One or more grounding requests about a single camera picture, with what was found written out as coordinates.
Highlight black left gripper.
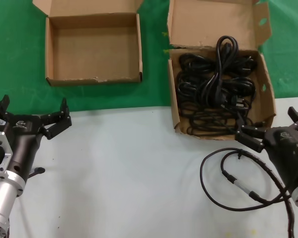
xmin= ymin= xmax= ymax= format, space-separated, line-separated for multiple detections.
xmin=0 ymin=95 xmax=73 ymax=181

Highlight black power cable with plug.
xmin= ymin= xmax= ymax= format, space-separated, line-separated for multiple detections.
xmin=200 ymin=35 xmax=252 ymax=110

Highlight black coiled power cable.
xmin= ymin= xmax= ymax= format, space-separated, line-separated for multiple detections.
xmin=177 ymin=83 xmax=254 ymax=111
xmin=179 ymin=53 xmax=258 ymax=75
xmin=176 ymin=71 xmax=256 ymax=95

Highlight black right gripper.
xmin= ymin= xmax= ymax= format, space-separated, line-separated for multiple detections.
xmin=234 ymin=106 xmax=298 ymax=196

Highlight shallow open cardboard box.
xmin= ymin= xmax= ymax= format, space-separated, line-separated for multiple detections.
xmin=32 ymin=0 xmax=145 ymax=87

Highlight black left arm cable stub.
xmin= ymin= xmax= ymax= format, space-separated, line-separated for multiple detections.
xmin=27 ymin=167 xmax=46 ymax=179

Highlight black cable with silver connector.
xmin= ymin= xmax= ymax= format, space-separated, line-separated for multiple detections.
xmin=200 ymin=147 xmax=293 ymax=212

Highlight green table cloth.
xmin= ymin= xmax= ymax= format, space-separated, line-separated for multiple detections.
xmin=0 ymin=0 xmax=298 ymax=117

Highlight cardboard box with torn lid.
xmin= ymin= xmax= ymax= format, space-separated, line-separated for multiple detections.
xmin=166 ymin=0 xmax=277 ymax=140

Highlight thin black coiled cable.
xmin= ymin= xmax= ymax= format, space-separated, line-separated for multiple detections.
xmin=182 ymin=104 xmax=254 ymax=137

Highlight spiral wrapped black robot cable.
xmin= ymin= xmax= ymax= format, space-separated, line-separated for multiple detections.
xmin=239 ymin=150 xmax=298 ymax=238

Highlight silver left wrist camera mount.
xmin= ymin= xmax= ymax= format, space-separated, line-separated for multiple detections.
xmin=0 ymin=130 xmax=14 ymax=178

